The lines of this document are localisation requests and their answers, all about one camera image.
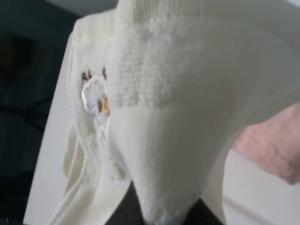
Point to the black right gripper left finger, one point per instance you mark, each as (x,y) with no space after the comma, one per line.
(128,211)

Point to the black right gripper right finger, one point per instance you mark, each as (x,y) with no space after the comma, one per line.
(200,214)

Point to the pink towel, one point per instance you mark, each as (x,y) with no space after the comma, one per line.
(274,145)

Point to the white towel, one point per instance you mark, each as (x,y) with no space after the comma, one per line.
(164,105)

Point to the white plastic tray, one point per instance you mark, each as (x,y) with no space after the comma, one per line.
(257,192)

